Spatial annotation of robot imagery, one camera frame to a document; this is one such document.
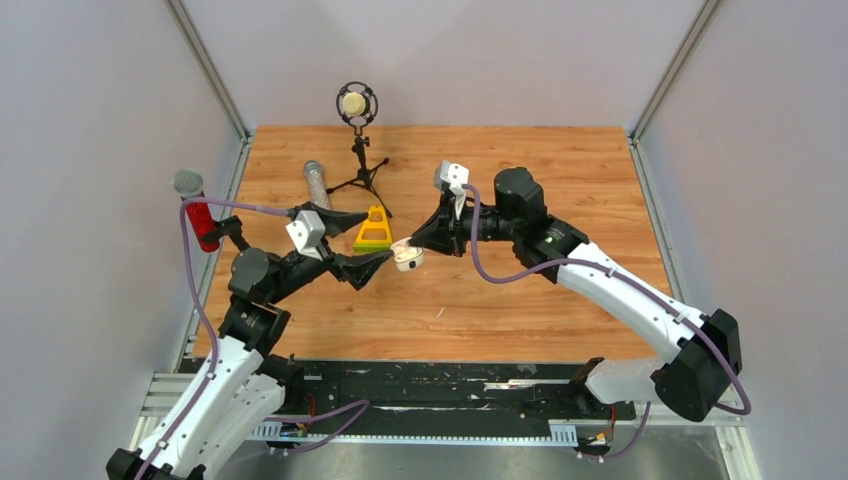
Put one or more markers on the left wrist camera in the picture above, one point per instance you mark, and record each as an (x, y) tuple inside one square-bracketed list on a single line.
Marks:
[(306, 231)]

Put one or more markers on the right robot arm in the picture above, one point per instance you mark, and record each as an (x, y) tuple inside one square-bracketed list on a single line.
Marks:
[(697, 356)]

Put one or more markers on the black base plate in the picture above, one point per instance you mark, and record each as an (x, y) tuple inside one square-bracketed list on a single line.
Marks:
[(411, 399)]

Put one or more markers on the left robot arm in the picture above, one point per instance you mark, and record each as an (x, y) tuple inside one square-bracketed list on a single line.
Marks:
[(241, 382)]

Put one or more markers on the red glitter microphone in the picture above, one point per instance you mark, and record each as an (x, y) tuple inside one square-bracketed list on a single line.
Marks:
[(189, 184)]

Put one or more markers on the silver glitter microphone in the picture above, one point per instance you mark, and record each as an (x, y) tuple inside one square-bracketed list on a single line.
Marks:
[(314, 175)]

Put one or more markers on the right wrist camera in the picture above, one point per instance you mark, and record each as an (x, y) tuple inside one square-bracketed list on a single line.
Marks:
[(453, 176)]

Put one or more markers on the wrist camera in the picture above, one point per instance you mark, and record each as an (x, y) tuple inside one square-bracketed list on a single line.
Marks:
[(453, 176), (306, 231)]

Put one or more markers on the black tripod stand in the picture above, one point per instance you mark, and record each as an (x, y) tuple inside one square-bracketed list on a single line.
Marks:
[(365, 175)]

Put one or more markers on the cream microphone in shockmount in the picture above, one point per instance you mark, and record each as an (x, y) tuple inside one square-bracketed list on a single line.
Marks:
[(357, 104)]

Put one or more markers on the white earbud case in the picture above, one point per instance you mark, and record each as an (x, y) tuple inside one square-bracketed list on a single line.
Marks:
[(406, 257)]

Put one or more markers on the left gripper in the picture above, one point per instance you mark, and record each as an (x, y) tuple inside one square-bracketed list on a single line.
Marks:
[(357, 269)]

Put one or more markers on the yellow green triangle toy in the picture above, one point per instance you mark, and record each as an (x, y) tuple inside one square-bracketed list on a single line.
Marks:
[(374, 234)]

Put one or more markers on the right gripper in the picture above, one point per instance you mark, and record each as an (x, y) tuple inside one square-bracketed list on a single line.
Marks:
[(435, 234)]

